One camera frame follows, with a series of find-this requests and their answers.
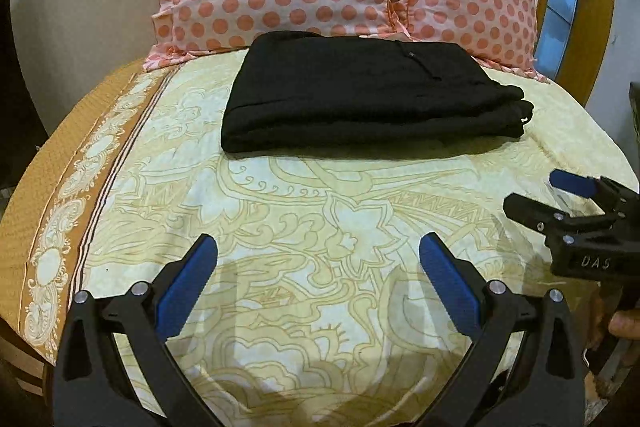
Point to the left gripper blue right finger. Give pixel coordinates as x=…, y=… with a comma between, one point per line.
x=524, y=366

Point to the right hand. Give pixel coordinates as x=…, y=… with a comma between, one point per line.
x=623, y=324

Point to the wooden window frame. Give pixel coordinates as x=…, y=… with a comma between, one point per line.
x=585, y=11

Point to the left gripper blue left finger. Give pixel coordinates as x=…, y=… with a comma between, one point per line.
x=91, y=386

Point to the yellow patterned bed sheet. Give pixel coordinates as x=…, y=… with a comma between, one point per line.
x=318, y=313

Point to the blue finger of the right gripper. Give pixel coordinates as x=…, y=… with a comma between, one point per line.
x=562, y=231
x=608, y=194

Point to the black pants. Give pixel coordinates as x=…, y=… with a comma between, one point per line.
x=296, y=89

